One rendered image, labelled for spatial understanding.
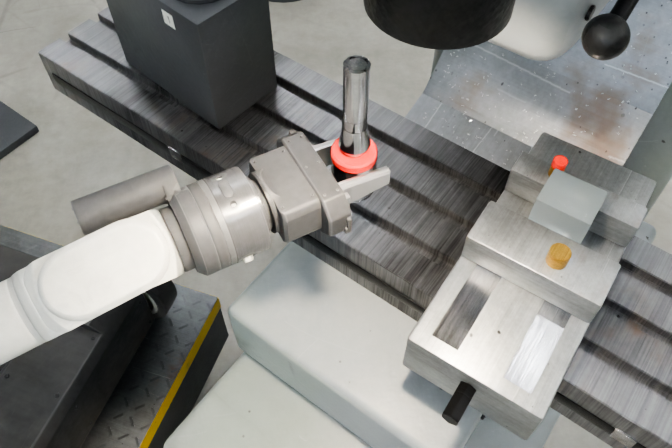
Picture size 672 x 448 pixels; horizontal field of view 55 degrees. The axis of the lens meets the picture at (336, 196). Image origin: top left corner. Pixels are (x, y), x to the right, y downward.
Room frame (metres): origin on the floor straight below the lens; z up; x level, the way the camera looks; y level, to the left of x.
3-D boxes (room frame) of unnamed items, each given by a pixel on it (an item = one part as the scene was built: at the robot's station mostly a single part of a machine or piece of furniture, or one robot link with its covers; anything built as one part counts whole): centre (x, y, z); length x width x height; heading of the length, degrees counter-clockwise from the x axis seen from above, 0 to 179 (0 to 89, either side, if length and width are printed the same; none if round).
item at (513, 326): (0.39, -0.23, 1.02); 0.35 x 0.15 x 0.11; 146
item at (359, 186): (0.40, -0.03, 1.14); 0.06 x 0.02 x 0.03; 118
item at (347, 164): (0.43, -0.02, 1.16); 0.05 x 0.05 x 0.01
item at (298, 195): (0.39, 0.07, 1.13); 0.13 x 0.12 x 0.10; 28
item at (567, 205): (0.41, -0.25, 1.08); 0.06 x 0.05 x 0.06; 56
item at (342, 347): (0.50, -0.14, 0.83); 0.50 x 0.35 x 0.12; 143
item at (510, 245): (0.37, -0.22, 1.06); 0.15 x 0.06 x 0.04; 56
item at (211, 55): (0.76, 0.21, 1.07); 0.22 x 0.12 x 0.20; 48
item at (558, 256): (0.35, -0.23, 1.08); 0.02 x 0.02 x 0.02
